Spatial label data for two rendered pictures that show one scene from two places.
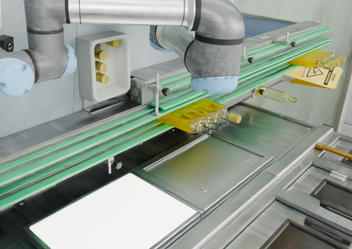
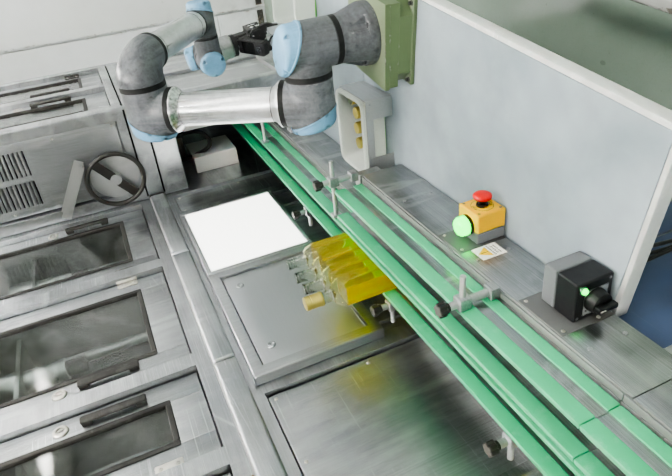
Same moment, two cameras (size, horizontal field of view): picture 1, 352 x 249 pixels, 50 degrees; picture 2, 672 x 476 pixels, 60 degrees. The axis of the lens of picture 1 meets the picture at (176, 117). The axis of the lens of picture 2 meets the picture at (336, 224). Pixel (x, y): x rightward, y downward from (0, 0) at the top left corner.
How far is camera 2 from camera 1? 231 cm
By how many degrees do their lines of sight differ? 99
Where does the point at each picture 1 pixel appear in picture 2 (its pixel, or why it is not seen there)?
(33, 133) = (327, 146)
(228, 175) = (249, 313)
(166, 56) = (456, 193)
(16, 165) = (285, 148)
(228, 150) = (305, 332)
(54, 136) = (312, 155)
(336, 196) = (142, 432)
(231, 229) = (178, 296)
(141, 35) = (420, 126)
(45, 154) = (295, 157)
